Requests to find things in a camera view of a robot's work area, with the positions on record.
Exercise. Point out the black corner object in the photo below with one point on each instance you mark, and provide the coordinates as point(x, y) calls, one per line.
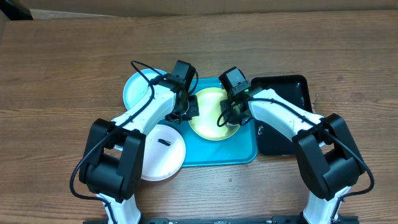
point(15, 10)

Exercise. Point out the yellow-green plate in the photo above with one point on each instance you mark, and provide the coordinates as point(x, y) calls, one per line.
point(205, 125)

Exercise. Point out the light blue plate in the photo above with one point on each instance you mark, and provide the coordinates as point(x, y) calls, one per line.
point(136, 86)

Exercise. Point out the green scrubbing sponge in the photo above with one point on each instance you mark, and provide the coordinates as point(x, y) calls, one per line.
point(232, 125)

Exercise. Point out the teal plastic tray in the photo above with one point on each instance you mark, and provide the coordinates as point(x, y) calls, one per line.
point(240, 148)

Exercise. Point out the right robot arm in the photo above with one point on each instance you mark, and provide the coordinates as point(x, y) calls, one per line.
point(327, 156)

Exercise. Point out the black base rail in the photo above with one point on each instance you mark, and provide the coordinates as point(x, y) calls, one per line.
point(274, 220)

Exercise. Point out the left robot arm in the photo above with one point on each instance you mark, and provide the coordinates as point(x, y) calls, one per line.
point(112, 162)

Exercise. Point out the black rectangular water tray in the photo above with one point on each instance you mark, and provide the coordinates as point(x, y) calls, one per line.
point(294, 89)

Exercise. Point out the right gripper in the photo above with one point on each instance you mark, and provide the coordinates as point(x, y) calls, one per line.
point(231, 112)

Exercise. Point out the white pink-rimmed plate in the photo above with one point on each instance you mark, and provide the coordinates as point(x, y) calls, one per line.
point(155, 153)

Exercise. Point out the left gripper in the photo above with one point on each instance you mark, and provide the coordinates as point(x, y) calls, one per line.
point(193, 111)

